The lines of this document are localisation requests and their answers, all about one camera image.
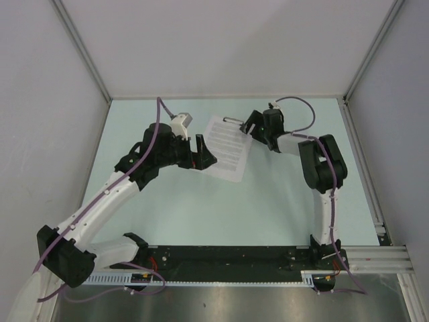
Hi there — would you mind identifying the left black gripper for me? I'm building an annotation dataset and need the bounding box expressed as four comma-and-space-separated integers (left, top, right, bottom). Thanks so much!
156, 132, 216, 170

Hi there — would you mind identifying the metal folder clip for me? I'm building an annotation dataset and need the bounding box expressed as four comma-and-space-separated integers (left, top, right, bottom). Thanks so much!
223, 117, 244, 126

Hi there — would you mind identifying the white dense text sheet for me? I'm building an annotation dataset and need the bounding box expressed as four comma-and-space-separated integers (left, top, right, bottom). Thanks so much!
203, 116, 253, 183

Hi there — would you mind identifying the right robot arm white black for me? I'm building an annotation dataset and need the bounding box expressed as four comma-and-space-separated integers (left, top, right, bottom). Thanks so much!
240, 108, 348, 269

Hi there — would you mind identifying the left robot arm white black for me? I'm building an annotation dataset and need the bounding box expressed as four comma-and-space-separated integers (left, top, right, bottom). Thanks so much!
36, 123, 217, 288

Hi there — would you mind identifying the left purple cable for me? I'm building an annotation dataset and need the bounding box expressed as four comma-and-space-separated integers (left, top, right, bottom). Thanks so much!
33, 97, 194, 303

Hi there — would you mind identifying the right aluminium side rail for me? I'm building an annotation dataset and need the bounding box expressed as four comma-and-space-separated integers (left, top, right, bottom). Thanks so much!
337, 98, 392, 246

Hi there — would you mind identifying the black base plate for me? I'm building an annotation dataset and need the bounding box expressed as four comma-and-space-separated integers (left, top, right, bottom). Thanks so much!
130, 246, 347, 270

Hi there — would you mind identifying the white slotted cable duct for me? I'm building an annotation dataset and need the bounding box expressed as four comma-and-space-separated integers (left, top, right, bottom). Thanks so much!
83, 272, 314, 288

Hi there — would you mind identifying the aluminium front rail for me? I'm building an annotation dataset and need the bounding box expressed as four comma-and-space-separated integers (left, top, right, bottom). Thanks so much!
47, 246, 412, 273

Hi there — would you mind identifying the right aluminium corner post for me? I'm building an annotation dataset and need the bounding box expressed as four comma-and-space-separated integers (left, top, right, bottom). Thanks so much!
343, 0, 406, 103

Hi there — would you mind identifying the aluminium corner post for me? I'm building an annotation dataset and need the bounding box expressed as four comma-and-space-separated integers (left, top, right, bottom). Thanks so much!
343, 0, 406, 103
49, 0, 112, 105

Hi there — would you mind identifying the left aluminium corner post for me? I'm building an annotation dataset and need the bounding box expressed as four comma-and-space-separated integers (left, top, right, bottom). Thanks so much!
49, 0, 112, 105

